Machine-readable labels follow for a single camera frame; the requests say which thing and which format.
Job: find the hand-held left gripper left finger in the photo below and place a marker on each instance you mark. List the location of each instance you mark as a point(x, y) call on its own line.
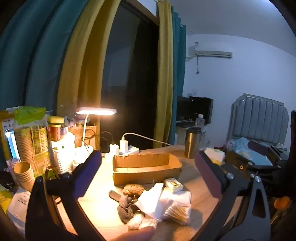
point(87, 171)

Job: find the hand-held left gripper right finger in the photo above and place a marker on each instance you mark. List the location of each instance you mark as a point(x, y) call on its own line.
point(208, 176)

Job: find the dark grey knit sock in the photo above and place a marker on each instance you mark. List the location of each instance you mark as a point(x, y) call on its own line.
point(127, 214)
point(120, 199)

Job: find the brown plush toy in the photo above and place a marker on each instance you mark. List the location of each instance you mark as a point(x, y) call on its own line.
point(133, 189)

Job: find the cotton swab pack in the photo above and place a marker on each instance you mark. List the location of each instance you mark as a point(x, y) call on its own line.
point(178, 214)

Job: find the shallow cardboard box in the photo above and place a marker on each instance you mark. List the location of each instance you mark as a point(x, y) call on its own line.
point(138, 177)

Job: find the white paper towel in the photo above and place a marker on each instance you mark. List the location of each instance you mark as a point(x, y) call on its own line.
point(150, 201)

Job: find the clear bag of cotton pads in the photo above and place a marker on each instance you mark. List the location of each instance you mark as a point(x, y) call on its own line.
point(141, 222)

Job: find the white tissue pack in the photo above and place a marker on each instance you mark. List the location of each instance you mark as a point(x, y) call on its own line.
point(214, 154)

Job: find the white woven basket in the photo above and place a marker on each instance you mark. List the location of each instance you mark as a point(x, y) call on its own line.
point(62, 160)

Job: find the small white charger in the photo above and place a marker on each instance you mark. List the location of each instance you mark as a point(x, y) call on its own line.
point(114, 148)

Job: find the steel tumbler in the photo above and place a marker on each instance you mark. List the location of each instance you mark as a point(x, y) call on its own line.
point(192, 143)

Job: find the small printed tissue packet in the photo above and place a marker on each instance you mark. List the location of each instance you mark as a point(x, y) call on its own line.
point(173, 185)

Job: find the tall white charger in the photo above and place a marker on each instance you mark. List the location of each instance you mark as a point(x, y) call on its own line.
point(123, 144)

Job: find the blue blanket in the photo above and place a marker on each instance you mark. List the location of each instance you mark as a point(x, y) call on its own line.
point(245, 150)

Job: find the white power strip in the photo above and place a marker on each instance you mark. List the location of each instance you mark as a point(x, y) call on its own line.
point(131, 150)

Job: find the red label jar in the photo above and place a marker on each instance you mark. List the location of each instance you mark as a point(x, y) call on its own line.
point(55, 133)

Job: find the clear water bottle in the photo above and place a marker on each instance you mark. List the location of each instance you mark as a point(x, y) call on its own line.
point(200, 121)

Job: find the green packaged paper cup sleeve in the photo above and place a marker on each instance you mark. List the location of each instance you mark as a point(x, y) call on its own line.
point(34, 143)

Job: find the white desk lamp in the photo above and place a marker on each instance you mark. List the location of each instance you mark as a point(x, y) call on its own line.
point(97, 111)

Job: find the stack of kraft paper cups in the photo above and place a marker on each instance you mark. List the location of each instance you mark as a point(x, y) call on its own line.
point(23, 176)

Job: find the black monitor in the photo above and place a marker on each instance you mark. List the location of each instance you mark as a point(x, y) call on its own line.
point(201, 109)

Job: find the white paper pouch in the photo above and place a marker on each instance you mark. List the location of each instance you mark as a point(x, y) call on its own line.
point(18, 206)

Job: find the grey padded headboard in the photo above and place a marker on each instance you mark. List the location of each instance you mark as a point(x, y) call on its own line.
point(259, 115)

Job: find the orange round object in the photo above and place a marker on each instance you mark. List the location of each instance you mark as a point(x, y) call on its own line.
point(282, 202)

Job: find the wide yellow curtain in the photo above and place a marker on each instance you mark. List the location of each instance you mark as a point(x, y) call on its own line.
point(81, 69)

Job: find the narrow yellow curtain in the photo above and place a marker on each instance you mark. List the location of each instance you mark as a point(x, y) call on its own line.
point(164, 81)

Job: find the narrow teal curtain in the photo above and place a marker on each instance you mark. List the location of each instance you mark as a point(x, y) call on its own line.
point(179, 69)

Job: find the dark glass door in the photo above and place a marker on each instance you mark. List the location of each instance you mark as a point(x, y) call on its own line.
point(131, 69)

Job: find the wide teal curtain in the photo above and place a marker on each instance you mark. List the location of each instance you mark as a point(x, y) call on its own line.
point(34, 58)

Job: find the wall air conditioner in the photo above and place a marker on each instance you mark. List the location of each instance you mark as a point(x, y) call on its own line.
point(212, 54)

